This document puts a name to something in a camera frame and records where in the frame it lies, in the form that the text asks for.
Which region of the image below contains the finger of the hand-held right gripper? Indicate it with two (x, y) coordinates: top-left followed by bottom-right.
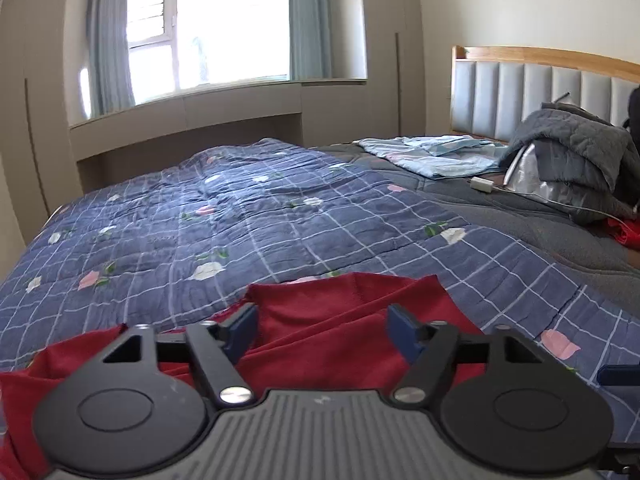
(597, 365), (640, 387)

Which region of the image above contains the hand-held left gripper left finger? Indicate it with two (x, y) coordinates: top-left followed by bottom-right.
(102, 302), (259, 407)

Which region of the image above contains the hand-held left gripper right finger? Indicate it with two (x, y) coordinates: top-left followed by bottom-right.
(387, 304), (546, 405)

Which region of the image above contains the dark red garment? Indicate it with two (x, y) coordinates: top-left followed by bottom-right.
(0, 272), (488, 480)

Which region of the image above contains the blue checked floral quilt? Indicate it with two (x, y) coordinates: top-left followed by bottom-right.
(0, 137), (640, 480)

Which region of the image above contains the bright red cloth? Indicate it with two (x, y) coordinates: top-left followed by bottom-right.
(607, 215), (640, 248)

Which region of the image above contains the dark grey mattress pad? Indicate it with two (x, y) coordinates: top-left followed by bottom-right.
(307, 142), (640, 306)

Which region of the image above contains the light blue floral cloth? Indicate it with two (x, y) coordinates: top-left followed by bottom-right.
(357, 135), (511, 179)

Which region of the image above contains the silver shiny cloth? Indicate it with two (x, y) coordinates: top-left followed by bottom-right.
(502, 140), (591, 211)

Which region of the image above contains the beige window bench cabinet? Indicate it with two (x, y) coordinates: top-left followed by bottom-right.
(67, 77), (368, 163)

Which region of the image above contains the grey quilted blanket pile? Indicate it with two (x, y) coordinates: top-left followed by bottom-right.
(500, 102), (640, 226)

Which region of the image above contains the wooden padded headboard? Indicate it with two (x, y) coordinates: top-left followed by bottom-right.
(450, 45), (640, 146)

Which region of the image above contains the beige wardrobe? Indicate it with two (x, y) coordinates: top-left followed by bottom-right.
(360, 0), (426, 143)
(0, 0), (86, 281)

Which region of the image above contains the window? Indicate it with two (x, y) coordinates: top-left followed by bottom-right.
(125, 0), (291, 93)

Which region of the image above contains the grey-blue curtain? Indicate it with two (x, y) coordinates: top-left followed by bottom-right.
(87, 0), (136, 121)
(287, 0), (333, 83)

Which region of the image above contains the white cable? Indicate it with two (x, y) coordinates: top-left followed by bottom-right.
(492, 185), (640, 217)

